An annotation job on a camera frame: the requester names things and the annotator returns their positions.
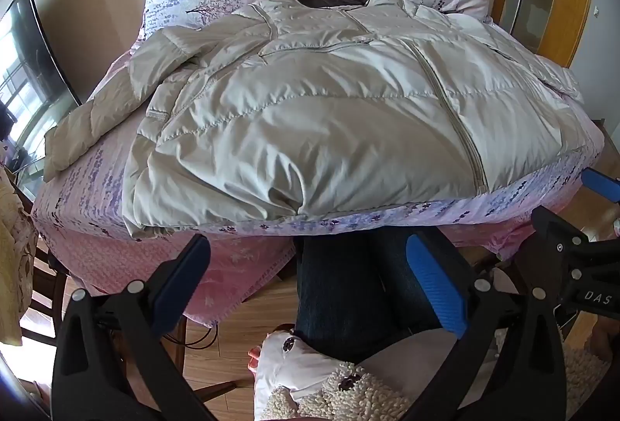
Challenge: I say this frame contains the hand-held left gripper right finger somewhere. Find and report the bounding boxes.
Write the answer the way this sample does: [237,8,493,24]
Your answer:
[406,225,568,421]

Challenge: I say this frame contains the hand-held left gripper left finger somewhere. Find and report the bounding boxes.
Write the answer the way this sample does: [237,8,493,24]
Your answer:
[51,233,228,421]

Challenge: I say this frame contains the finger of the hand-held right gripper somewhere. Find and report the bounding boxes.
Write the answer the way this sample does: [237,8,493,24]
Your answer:
[529,205,590,268]
[580,168,620,205]

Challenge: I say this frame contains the beige puffer jacket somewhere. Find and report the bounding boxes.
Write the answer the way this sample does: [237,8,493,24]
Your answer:
[43,0,599,240]

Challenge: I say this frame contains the pink floral bed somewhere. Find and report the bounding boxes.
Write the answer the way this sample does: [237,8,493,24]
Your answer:
[31,5,606,330]

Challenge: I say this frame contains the person's legs in jeans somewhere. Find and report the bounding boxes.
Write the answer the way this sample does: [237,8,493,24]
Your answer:
[293,227,456,364]

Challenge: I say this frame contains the wooden chair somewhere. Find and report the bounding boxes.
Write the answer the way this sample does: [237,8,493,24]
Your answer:
[19,232,71,347]

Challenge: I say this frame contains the person's white fluffy top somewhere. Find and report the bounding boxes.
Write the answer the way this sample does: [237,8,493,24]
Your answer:
[248,326,417,421]

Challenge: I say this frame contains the yellowish patterned cloth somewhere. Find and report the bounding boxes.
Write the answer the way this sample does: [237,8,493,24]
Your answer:
[0,169,40,347]

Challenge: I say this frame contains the black framed mirror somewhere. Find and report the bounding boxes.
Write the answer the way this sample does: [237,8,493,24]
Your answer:
[0,0,83,175]

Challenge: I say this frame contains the black cable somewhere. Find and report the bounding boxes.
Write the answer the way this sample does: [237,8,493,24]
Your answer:
[167,324,224,350]

